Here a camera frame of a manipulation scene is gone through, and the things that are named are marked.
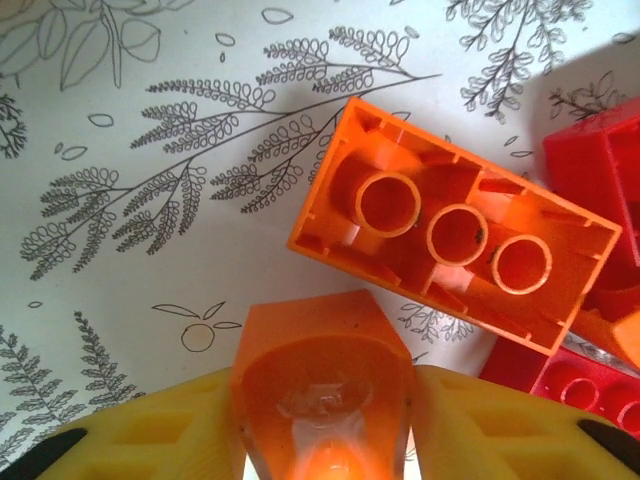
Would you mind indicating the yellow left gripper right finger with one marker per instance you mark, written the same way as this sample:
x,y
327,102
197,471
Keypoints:
x,y
500,440

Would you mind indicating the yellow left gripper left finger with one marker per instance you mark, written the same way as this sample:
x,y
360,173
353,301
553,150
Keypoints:
x,y
140,440

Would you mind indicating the orange curved lego piece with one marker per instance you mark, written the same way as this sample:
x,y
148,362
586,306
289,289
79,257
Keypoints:
x,y
320,360

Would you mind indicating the orange long lego brick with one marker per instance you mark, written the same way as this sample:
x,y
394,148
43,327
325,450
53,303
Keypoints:
x,y
450,235

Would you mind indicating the red lego brick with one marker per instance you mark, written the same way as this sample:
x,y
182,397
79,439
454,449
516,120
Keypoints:
x,y
590,160
565,390

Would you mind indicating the floral patterned tablecloth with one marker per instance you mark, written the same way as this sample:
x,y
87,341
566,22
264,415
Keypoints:
x,y
150,125

